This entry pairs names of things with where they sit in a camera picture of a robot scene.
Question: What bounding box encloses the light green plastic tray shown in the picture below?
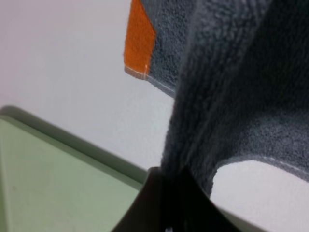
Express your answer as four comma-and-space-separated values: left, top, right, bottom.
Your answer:
0, 106, 146, 232

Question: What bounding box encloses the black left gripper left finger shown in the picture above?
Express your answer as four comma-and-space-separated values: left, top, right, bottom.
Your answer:
114, 167, 169, 232

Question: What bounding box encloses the grey towel with orange stripes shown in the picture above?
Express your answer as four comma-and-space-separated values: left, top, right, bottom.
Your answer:
124, 0, 309, 194

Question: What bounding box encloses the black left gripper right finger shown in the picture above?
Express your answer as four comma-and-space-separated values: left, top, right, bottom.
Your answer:
166, 168, 236, 232

